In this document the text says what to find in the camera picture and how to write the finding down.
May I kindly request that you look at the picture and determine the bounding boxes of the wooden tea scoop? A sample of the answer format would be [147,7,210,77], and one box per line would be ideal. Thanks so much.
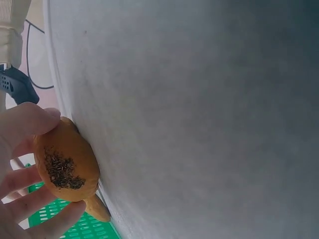
[32,116,111,223]

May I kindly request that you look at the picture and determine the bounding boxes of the heap of dry tea leaves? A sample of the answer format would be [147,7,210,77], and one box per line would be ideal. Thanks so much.
[44,146,86,191]

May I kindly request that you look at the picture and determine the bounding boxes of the green perforated plastic basket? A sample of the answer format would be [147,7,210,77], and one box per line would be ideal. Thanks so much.
[18,163,126,239]

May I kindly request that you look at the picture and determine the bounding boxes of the black perforated object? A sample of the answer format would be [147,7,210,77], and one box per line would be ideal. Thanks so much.
[0,63,40,105]

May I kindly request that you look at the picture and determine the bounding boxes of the black cable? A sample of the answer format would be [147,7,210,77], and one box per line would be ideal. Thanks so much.
[25,19,55,90]

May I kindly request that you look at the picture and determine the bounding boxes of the person's left hand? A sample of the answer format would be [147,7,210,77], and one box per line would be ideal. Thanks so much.
[0,102,87,239]

